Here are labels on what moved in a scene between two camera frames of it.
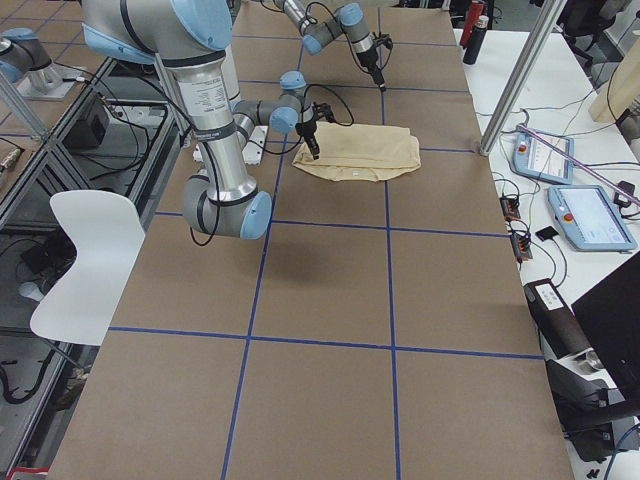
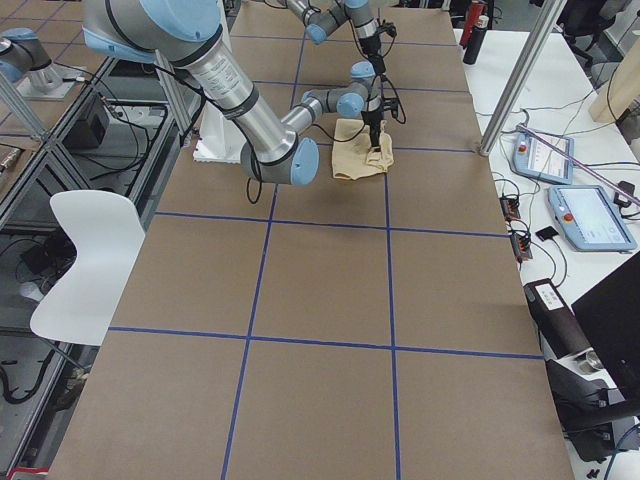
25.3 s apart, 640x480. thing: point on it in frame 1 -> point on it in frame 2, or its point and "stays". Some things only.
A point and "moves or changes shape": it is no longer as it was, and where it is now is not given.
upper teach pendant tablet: [534, 158] stays
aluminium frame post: [521, 75] stays
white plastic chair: [108, 231] stays
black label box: [562, 332] stays
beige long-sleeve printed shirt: [360, 152] moves or changes shape
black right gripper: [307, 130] -> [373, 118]
